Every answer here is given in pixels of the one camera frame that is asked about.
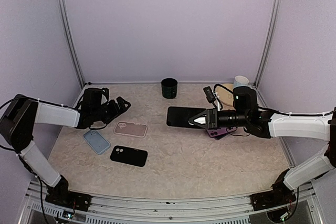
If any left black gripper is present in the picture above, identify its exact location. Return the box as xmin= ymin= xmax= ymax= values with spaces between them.
xmin=92 ymin=96 xmax=131 ymax=124

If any pink phone case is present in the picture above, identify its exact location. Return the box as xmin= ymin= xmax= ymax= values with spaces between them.
xmin=114 ymin=122 xmax=148 ymax=138

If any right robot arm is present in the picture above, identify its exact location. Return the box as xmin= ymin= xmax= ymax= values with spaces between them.
xmin=189 ymin=86 xmax=335 ymax=205

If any light blue phone case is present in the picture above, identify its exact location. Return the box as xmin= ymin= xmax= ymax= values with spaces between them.
xmin=83 ymin=130 xmax=111 ymax=155

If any black phone case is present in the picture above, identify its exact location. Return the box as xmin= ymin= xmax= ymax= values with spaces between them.
xmin=110 ymin=145 xmax=148 ymax=167

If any beige round plate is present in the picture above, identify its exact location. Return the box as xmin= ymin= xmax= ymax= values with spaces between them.
xmin=215 ymin=83 xmax=234 ymax=106

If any dark green cup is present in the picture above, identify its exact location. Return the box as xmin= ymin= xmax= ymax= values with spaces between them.
xmin=161 ymin=78 xmax=178 ymax=99

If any light blue mug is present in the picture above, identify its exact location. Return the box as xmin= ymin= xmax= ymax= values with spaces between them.
xmin=233 ymin=75 xmax=249 ymax=88

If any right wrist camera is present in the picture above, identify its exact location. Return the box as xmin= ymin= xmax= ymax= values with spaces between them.
xmin=203 ymin=86 xmax=223 ymax=111

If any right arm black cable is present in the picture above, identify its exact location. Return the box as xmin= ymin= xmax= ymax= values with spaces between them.
xmin=214 ymin=83 xmax=336 ymax=116

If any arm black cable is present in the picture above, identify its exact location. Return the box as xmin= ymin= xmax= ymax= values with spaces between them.
xmin=214 ymin=83 xmax=336 ymax=116
xmin=0 ymin=98 xmax=53 ymax=224

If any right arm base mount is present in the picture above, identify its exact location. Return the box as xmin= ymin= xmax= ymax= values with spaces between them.
xmin=250 ymin=190 xmax=296 ymax=211

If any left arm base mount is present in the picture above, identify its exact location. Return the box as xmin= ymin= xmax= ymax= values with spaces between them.
xmin=45 ymin=191 xmax=92 ymax=212

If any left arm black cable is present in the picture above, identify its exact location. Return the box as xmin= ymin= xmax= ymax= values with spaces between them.
xmin=0 ymin=98 xmax=53 ymax=224

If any left aluminium frame post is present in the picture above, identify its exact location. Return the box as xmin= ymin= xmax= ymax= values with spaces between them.
xmin=57 ymin=0 xmax=86 ymax=88

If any aluminium frame post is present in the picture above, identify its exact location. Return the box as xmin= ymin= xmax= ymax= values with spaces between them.
xmin=254 ymin=0 xmax=281 ymax=89
xmin=57 ymin=0 xmax=86 ymax=88

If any right aluminium frame post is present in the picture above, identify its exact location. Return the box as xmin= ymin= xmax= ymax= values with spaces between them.
xmin=254 ymin=0 xmax=281 ymax=89

